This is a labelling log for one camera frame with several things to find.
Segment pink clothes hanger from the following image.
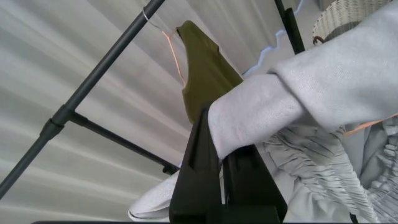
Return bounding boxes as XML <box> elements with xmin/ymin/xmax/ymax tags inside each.
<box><xmin>344</xmin><ymin>113</ymin><xmax>398</xmax><ymax>137</ymax></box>
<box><xmin>141</xmin><ymin>7</ymin><xmax>188</xmax><ymax>89</ymax></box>

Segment green long-sleeved shirt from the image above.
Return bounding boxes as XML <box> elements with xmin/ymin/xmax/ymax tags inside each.
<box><xmin>176</xmin><ymin>20</ymin><xmax>244</xmax><ymax>125</ymax></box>

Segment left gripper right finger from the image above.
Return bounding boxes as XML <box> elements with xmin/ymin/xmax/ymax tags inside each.
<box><xmin>222</xmin><ymin>144</ymin><xmax>289</xmax><ymax>223</ymax></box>

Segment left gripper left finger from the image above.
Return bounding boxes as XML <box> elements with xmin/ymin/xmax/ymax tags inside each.
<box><xmin>169</xmin><ymin>107</ymin><xmax>224</xmax><ymax>223</ymax></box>

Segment white laundry basket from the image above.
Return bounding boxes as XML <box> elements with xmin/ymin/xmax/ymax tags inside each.
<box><xmin>312</xmin><ymin>0</ymin><xmax>393</xmax><ymax>46</ymax></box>

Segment black clothes rack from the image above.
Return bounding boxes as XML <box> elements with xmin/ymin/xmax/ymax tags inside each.
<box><xmin>0</xmin><ymin>0</ymin><xmax>306</xmax><ymax>200</ymax></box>

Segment pale grey shorts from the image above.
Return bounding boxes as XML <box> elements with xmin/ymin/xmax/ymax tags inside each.
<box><xmin>127</xmin><ymin>0</ymin><xmax>398</xmax><ymax>223</ymax></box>

